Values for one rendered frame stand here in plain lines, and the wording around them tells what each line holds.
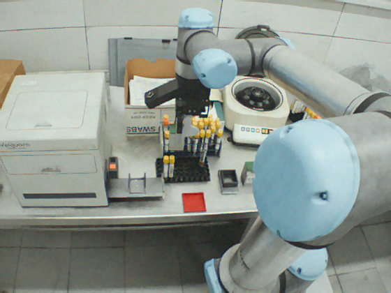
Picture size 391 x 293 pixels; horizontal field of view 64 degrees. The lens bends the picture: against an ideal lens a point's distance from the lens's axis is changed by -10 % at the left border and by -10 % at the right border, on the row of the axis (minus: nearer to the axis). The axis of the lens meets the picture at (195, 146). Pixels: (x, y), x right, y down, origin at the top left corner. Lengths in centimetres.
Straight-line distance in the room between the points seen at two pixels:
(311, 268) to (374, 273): 156
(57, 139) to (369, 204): 69
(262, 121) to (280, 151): 91
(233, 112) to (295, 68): 65
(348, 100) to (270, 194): 20
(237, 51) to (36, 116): 53
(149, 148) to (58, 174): 38
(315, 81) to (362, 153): 24
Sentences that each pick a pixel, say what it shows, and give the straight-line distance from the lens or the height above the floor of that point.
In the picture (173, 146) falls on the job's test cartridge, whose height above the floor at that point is 107.
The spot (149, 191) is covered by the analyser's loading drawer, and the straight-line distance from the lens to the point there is 103.
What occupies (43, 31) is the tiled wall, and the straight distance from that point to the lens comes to 142.
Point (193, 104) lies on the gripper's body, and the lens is 83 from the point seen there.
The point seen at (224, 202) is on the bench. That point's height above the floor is 87.
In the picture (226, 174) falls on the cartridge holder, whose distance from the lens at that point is 113.
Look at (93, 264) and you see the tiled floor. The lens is 194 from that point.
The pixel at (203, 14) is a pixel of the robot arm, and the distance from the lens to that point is 73.
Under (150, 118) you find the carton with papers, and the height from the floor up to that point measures 96.
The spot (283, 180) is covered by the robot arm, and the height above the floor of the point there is 151.
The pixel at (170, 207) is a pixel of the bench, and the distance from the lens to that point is 105.
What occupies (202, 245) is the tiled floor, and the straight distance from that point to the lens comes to 198.
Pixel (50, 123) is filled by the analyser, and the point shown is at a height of 118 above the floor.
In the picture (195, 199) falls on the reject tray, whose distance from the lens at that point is 107.
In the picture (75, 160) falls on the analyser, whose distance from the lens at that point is 90.
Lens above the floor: 175
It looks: 46 degrees down
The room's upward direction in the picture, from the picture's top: 8 degrees clockwise
